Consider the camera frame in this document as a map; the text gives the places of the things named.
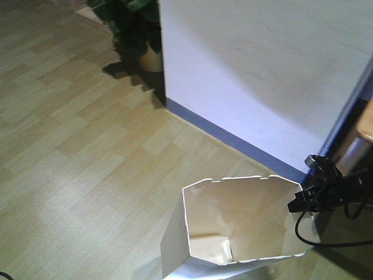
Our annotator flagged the green potted plant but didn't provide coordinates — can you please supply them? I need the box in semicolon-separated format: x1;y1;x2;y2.
86;0;162;57

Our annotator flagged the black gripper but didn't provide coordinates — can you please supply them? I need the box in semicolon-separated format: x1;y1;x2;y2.
287;155;346;213

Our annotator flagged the white paper trash bin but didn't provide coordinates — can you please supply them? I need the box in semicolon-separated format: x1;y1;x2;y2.
160;175;320;279

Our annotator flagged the yellow plant pot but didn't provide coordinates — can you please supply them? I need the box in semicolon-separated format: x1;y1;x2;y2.
137;42;163;72

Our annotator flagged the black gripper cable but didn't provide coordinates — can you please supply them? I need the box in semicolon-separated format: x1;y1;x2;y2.
294;201;373;249

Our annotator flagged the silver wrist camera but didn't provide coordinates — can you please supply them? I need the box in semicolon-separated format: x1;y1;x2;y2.
304;155;318;168

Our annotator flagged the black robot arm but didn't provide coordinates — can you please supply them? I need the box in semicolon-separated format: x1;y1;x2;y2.
288;155;372;213

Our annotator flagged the wooden table edge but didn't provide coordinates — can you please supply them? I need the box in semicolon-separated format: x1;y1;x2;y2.
357;98;373;144

